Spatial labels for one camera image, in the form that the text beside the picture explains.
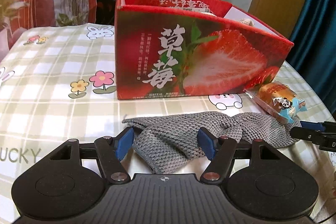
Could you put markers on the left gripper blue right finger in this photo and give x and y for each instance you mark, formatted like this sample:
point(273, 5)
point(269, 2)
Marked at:
point(220, 152)

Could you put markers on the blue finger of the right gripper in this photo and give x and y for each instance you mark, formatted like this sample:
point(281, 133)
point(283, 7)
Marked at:
point(309, 135)
point(325, 126)

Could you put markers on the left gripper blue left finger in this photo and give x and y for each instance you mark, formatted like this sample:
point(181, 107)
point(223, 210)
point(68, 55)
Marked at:
point(110, 152)

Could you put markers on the grey knitted cloth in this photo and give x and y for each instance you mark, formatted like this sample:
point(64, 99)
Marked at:
point(168, 143)

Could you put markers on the packaged bread blue wrapper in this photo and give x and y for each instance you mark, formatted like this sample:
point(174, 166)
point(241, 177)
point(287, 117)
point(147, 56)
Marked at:
point(278, 100)

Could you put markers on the teal curtain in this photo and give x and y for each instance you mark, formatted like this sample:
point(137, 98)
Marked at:
point(313, 54)

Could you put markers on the green checked bunny tablecloth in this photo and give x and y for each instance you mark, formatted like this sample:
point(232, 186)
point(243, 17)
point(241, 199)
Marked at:
point(37, 114)

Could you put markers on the red strawberry cardboard box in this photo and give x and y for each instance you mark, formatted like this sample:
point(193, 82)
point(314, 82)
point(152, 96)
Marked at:
point(178, 48)

